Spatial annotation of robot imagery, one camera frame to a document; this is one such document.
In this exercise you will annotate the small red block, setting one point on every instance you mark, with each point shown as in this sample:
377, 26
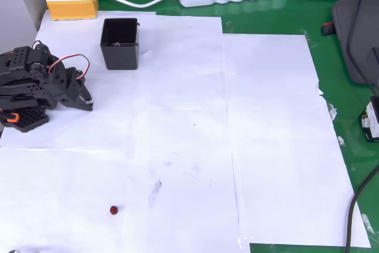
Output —
114, 210

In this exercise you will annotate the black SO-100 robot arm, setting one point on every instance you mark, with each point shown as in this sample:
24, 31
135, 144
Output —
20, 87

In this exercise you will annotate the black square plastic cup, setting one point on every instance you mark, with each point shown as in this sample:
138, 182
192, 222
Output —
121, 57

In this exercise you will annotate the yellow cardboard box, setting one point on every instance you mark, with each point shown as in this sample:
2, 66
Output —
72, 7

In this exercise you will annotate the orange black table clamp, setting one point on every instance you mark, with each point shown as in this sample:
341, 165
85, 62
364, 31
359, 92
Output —
12, 118

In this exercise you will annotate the white taped paper cover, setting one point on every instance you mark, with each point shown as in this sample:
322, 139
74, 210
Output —
189, 146

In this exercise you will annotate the green desk mat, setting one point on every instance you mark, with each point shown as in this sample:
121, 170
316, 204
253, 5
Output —
296, 16

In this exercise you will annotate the red black pull tab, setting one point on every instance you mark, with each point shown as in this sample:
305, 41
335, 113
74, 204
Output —
328, 29

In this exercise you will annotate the black white small device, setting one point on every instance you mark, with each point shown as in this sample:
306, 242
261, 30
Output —
371, 116

